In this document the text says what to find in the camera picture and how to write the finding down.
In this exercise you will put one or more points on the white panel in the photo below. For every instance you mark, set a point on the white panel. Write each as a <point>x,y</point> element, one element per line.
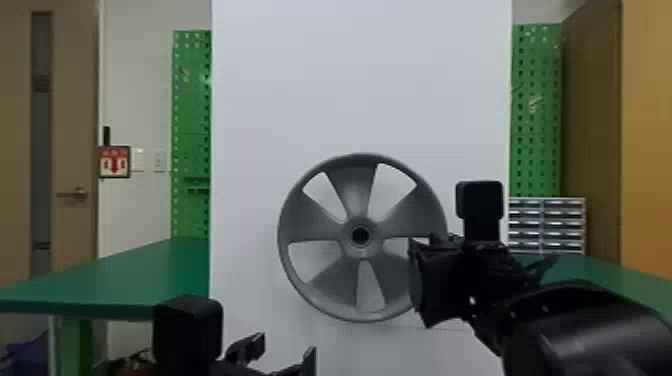
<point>357,78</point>

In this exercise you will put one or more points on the brown wooden cupboard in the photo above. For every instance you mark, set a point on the brown wooden cupboard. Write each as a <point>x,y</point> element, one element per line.
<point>619,131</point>

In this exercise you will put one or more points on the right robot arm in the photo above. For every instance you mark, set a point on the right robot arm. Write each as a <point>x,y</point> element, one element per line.
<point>588,336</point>

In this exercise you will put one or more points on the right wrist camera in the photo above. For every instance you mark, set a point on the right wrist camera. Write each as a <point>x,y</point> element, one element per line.
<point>479,202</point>

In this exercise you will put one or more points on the white drawer cabinet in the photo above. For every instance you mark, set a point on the white drawer cabinet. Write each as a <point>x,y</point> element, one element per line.
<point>546,226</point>

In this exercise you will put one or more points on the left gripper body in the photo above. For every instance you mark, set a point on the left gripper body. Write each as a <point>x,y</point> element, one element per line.
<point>239,370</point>

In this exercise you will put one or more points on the brown door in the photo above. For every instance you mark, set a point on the brown door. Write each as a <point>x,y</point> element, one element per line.
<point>65,131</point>

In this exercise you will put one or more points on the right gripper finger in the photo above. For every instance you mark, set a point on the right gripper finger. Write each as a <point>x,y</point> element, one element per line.
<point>436,283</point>

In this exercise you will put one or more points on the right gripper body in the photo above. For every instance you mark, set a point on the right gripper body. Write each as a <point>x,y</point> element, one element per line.
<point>493,273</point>

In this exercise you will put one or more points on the white wall switch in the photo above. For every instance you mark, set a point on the white wall switch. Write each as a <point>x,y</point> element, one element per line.
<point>159,160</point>
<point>137,159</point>

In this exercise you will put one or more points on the red wall sign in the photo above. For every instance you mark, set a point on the red wall sign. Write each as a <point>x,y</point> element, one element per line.
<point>114,162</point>

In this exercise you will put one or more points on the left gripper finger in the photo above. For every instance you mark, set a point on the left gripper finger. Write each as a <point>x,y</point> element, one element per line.
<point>303,365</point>
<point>246,347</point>

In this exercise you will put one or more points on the grey wheel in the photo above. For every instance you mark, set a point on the grey wheel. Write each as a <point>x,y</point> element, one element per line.
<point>310,220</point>

